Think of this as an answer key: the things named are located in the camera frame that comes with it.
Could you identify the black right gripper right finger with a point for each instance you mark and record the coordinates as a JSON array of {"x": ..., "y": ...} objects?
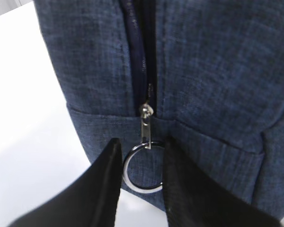
[{"x": 192, "y": 199}]

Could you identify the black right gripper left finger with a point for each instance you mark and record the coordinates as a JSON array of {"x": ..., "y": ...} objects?
[{"x": 90, "y": 201}]

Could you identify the dark navy lunch bag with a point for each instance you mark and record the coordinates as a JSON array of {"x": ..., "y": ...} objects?
[{"x": 212, "y": 71}]

